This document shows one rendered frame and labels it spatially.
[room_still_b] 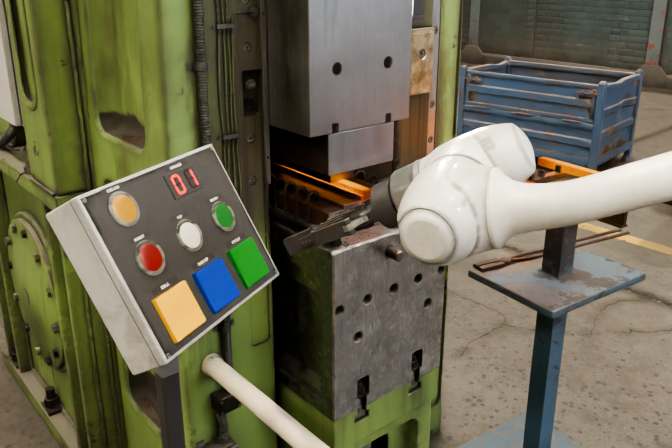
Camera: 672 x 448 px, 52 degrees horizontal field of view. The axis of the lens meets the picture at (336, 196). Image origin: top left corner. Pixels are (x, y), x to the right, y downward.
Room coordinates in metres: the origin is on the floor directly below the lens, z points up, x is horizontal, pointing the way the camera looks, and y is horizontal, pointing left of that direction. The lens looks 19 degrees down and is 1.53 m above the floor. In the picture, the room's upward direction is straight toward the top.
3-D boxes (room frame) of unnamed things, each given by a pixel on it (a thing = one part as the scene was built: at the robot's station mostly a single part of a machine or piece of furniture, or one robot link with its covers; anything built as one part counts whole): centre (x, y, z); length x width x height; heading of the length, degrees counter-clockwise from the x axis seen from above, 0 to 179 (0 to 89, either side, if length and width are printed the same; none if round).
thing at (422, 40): (1.82, -0.22, 1.27); 0.09 x 0.02 x 0.17; 130
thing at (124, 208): (0.99, 0.33, 1.16); 0.05 x 0.03 x 0.04; 130
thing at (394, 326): (1.73, 0.04, 0.69); 0.56 x 0.38 x 0.45; 40
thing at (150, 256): (0.98, 0.29, 1.09); 0.05 x 0.03 x 0.04; 130
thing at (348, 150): (1.68, 0.07, 1.12); 0.42 x 0.20 x 0.10; 40
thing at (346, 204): (1.68, 0.07, 0.96); 0.42 x 0.20 x 0.09; 40
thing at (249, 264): (1.14, 0.16, 1.01); 0.07 x 0.05 x 0.07; 155
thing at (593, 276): (1.77, -0.62, 0.68); 0.40 x 0.30 x 0.02; 124
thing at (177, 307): (0.96, 0.25, 1.01); 0.07 x 0.05 x 0.07; 155
